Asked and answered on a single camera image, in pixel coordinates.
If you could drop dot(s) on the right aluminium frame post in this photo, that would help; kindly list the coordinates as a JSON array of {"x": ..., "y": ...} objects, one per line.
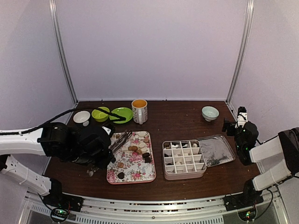
[{"x": 244, "y": 41}]

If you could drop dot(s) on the left aluminium frame post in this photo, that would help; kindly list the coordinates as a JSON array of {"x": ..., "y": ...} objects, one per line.
[{"x": 61, "y": 52}]

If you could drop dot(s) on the metal serving tongs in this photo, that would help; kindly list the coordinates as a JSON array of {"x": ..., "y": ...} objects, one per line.
[{"x": 123, "y": 138}]

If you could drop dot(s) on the pale blue tea bowl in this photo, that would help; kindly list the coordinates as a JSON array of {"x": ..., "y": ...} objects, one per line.
[{"x": 210, "y": 113}]

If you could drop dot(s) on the black white bowl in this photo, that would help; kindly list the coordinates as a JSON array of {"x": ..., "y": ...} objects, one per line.
[{"x": 82, "y": 118}]

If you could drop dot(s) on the front aluminium rail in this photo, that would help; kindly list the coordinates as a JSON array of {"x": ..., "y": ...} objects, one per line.
[{"x": 209, "y": 210}]

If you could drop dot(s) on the floral pink tray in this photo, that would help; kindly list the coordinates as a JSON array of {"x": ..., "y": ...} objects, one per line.
[{"x": 134, "y": 161}]

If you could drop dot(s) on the aluminium frame post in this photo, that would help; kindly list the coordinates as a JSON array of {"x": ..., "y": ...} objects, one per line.
[
  {"x": 61, "y": 52},
  {"x": 244, "y": 41}
]

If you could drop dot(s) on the pink divided tin box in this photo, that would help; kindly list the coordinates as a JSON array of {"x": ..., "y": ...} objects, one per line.
[{"x": 183, "y": 159}]

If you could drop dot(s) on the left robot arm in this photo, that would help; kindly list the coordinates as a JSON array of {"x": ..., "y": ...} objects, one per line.
[{"x": 88, "y": 145}]

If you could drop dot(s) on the green bowl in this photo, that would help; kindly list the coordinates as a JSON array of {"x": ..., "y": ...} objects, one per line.
[{"x": 99, "y": 116}]

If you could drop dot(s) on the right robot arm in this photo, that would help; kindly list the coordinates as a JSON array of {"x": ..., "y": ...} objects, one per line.
[{"x": 286, "y": 142}]

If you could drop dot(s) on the pink rabbit tin lid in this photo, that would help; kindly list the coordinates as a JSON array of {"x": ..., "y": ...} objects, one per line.
[{"x": 216, "y": 150}]

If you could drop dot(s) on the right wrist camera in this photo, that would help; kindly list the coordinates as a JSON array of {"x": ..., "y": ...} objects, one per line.
[{"x": 242, "y": 117}]

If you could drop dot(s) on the green plate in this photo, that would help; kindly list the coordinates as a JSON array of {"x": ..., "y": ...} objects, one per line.
[{"x": 123, "y": 112}]

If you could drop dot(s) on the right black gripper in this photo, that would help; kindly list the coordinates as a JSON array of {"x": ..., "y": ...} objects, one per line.
[{"x": 231, "y": 124}]

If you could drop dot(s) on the floral white mug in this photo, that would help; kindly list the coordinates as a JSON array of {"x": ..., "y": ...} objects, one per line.
[{"x": 140, "y": 111}]

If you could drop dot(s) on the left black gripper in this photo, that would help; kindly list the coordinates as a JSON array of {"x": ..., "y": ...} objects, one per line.
[{"x": 104, "y": 161}]

